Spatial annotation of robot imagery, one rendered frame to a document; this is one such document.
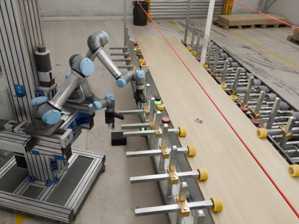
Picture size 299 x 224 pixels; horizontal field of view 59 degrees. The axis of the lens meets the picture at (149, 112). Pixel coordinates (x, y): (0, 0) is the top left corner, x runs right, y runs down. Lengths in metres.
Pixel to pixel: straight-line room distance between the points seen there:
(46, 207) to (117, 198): 0.71
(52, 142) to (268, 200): 1.57
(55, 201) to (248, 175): 1.70
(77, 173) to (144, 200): 0.76
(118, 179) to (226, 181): 1.49
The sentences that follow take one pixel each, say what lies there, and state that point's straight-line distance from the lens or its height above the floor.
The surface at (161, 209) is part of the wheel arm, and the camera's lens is 1.63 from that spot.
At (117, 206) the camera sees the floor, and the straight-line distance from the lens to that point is 2.86.
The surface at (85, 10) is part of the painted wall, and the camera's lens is 9.92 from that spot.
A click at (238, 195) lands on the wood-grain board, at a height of 0.90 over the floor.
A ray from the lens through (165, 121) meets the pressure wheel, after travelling 2.41.
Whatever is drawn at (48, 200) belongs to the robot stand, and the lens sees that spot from 2.75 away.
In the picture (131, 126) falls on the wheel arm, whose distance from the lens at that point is 2.41.
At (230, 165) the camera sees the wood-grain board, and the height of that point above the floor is 0.90.
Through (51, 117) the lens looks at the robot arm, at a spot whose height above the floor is 1.22.
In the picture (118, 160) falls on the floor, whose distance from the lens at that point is 3.33.
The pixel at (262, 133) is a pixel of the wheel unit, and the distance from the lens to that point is 2.42.
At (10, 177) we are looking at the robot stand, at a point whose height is 0.21.
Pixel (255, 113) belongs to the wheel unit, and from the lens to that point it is 2.87.
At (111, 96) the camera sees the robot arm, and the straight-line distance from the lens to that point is 2.22.
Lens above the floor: 2.24
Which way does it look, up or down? 32 degrees down
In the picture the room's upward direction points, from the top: 3 degrees clockwise
